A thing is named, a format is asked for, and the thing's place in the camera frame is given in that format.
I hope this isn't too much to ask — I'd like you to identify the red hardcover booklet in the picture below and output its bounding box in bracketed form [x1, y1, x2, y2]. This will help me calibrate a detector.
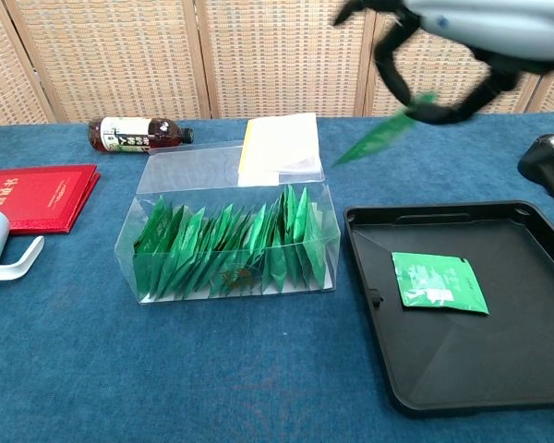
[0, 163, 102, 236]

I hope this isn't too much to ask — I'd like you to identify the clear plastic box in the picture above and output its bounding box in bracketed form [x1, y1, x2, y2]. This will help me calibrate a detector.
[114, 140, 342, 305]

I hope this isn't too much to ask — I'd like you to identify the black device orange button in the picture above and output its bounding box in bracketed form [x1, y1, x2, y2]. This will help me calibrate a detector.
[516, 133, 554, 190]

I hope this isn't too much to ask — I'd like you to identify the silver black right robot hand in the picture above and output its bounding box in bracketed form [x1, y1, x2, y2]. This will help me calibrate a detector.
[331, 0, 554, 126]

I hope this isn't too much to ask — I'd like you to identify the white notepad yellow edge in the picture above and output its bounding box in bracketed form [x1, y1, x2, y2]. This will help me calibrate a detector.
[237, 112, 323, 176]

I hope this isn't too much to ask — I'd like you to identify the brown tea bottle white label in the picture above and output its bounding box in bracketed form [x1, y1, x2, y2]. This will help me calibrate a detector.
[87, 115, 196, 157]

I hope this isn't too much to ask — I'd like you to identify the black plastic tray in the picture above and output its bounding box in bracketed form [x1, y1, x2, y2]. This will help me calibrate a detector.
[343, 199, 554, 419]

